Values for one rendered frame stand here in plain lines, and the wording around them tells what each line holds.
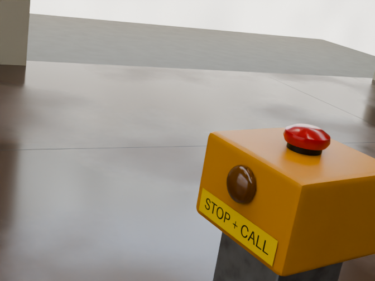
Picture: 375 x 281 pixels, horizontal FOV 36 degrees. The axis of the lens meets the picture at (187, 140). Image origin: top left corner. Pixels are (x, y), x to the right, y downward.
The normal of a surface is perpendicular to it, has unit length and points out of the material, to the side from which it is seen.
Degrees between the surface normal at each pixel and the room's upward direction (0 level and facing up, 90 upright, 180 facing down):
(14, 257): 0
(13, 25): 90
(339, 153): 0
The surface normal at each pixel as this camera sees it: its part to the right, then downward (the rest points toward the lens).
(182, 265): 0.15, -0.94
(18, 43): 0.45, 0.35
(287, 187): -0.83, 0.05
